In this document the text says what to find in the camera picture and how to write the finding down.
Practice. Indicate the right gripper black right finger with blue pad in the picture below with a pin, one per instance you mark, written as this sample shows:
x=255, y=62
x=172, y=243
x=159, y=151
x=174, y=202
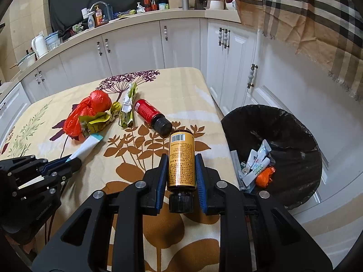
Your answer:
x=257, y=233

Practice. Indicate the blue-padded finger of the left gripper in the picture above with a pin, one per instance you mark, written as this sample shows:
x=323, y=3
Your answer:
x=61, y=168

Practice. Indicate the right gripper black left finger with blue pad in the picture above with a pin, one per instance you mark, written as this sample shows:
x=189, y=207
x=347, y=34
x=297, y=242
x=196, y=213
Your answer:
x=107, y=224

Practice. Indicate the teal white tube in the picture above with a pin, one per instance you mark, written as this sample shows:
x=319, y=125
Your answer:
x=82, y=152

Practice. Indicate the orange plastic bag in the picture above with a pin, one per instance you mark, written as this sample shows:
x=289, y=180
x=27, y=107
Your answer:
x=265, y=177

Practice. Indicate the white blue printed tube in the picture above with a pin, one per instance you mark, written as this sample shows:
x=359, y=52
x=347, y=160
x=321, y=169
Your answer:
x=262, y=156

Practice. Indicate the orange label brown bottle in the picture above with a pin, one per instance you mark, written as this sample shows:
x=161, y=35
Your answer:
x=182, y=172

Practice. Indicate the white paper packet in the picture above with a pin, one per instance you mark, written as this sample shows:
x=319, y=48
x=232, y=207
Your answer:
x=237, y=169

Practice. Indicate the black lined trash bin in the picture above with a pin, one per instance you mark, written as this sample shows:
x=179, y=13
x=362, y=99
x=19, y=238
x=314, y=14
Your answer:
x=295, y=153

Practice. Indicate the yellow green crumpled wrapper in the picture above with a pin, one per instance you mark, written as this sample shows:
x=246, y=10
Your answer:
x=97, y=123

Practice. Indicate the floral beige tablecloth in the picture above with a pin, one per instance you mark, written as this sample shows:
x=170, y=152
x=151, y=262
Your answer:
x=172, y=242

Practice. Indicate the red plastic bag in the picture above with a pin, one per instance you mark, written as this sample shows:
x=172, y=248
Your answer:
x=98, y=101

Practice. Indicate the white green crumpled wrapper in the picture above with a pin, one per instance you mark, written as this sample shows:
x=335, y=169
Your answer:
x=126, y=113

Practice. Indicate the red label dark bottle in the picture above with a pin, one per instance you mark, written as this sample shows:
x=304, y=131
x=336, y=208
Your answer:
x=156, y=120

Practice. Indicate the white pot on counter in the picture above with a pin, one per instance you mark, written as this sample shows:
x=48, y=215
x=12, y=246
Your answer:
x=26, y=61

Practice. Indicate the white kettle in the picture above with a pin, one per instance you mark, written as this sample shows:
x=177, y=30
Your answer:
x=39, y=45

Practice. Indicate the clear blue-lid container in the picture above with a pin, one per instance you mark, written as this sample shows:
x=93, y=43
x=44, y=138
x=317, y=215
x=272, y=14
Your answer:
x=53, y=41

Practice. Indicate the clear spray bottle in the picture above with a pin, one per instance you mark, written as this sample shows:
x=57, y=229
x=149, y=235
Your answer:
x=90, y=22

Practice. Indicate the orange dish soap bottle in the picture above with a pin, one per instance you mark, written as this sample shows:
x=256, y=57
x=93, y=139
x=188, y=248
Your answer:
x=98, y=15

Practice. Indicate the chrome sink faucet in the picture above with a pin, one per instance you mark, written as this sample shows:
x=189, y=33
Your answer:
x=102, y=12

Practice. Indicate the white base cabinets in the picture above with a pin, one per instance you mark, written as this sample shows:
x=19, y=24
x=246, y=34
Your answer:
x=222, y=51

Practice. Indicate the red cap sauce bottle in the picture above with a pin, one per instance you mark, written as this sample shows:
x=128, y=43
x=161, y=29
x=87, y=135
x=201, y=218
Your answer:
x=147, y=5

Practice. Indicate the dark sauce bottle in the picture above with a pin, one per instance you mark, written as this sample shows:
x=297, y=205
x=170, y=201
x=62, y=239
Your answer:
x=162, y=4

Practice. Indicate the silver thermos bottle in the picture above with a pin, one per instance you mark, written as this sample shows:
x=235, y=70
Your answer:
x=185, y=4

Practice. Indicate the plaid beige cloth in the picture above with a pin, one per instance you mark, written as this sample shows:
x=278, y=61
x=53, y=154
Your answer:
x=329, y=32

